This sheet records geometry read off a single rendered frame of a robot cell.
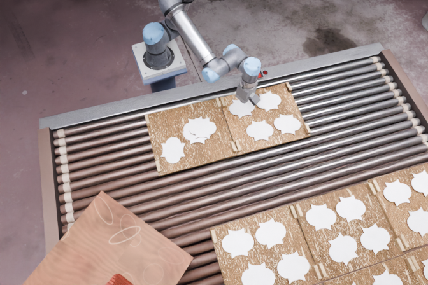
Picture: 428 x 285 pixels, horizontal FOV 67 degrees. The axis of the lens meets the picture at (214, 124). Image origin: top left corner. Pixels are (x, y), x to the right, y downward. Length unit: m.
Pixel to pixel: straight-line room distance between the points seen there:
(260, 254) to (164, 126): 0.78
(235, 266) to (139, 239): 0.44
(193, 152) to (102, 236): 0.57
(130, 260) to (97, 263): 0.13
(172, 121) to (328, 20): 2.42
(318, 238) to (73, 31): 2.85
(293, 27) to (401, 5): 1.27
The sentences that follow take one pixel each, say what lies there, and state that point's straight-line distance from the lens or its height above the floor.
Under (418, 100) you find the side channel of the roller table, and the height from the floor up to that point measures 0.95.
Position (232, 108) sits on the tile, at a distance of 1.77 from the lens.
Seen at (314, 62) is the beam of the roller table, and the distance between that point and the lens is 2.10.
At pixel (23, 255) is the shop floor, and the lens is 2.77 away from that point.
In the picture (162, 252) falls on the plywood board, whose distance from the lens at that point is 1.46.
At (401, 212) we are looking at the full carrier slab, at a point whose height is 0.94.
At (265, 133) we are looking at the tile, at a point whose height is 0.94.
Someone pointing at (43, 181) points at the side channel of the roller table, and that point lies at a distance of 1.76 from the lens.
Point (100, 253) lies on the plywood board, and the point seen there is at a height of 1.04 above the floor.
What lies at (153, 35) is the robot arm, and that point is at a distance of 1.83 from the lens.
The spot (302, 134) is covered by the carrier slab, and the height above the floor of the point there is 0.94.
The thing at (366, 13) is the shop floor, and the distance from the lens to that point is 3.98.
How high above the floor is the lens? 2.49
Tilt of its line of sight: 64 degrees down
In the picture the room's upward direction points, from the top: 6 degrees clockwise
